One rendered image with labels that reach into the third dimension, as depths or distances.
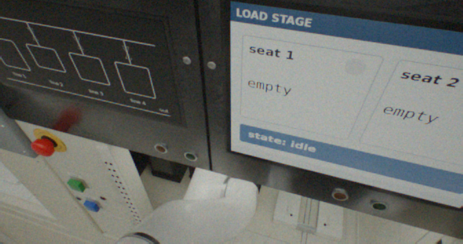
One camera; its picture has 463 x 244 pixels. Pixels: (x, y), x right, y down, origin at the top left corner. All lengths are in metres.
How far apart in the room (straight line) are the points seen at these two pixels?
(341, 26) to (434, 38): 0.07
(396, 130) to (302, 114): 0.09
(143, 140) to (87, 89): 0.11
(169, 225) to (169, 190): 0.63
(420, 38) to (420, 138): 0.11
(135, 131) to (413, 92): 0.36
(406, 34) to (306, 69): 0.08
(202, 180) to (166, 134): 0.22
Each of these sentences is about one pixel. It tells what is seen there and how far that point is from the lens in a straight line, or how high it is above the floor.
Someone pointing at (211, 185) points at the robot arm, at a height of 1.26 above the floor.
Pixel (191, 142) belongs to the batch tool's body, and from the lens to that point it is 0.43.
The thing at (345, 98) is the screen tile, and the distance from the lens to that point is 0.31.
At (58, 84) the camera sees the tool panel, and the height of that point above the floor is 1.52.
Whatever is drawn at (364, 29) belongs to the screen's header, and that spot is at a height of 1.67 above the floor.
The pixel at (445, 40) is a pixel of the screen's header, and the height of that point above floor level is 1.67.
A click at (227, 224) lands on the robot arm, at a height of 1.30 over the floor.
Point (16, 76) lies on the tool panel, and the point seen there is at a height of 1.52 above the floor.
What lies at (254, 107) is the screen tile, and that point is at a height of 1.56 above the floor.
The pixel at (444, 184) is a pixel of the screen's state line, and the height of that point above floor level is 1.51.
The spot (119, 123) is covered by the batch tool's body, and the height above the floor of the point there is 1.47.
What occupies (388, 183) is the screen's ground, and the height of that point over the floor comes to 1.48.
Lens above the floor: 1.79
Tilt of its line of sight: 46 degrees down
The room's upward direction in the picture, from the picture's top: straight up
